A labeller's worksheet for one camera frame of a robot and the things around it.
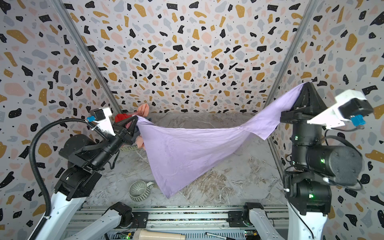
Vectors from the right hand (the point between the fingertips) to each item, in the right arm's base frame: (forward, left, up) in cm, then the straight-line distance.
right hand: (303, 81), depth 35 cm
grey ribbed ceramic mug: (-6, +59, -66) cm, 89 cm away
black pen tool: (-26, +15, -66) cm, 73 cm away
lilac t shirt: (+4, +36, -42) cm, 55 cm away
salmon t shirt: (+45, +67, -55) cm, 98 cm away
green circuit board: (-26, +60, -66) cm, 93 cm away
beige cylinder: (-26, +50, -62) cm, 84 cm away
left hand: (+6, +48, -18) cm, 51 cm away
